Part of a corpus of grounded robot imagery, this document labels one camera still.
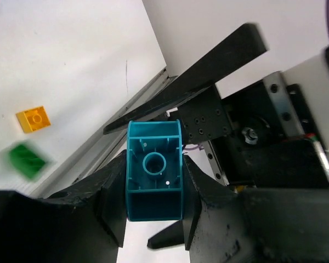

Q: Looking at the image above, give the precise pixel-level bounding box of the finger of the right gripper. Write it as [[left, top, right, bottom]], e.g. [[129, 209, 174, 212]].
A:
[[103, 23, 268, 134], [147, 221, 184, 249]]

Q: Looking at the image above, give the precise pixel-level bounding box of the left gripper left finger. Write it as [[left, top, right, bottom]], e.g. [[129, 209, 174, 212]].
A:
[[0, 151, 127, 262]]

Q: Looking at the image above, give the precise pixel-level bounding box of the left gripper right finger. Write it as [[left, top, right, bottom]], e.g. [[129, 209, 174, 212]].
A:
[[183, 156, 329, 262]]

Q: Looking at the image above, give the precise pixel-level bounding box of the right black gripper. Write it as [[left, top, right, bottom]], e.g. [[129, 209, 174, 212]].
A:
[[178, 72, 329, 188]]

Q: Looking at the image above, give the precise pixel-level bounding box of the teal rounded lego brick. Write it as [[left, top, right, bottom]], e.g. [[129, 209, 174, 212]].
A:
[[125, 120, 184, 221]]

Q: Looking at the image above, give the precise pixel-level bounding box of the green lego brick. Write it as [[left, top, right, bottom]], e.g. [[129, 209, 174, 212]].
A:
[[2, 141, 51, 181]]

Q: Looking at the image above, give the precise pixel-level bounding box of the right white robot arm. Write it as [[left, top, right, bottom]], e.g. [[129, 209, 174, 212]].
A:
[[104, 23, 329, 262]]

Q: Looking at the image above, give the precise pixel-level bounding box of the small orange lego brick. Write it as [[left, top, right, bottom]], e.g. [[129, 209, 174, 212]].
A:
[[16, 106, 51, 134]]

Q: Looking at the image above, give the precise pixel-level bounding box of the aluminium front rail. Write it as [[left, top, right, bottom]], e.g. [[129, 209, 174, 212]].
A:
[[30, 68, 173, 197]]

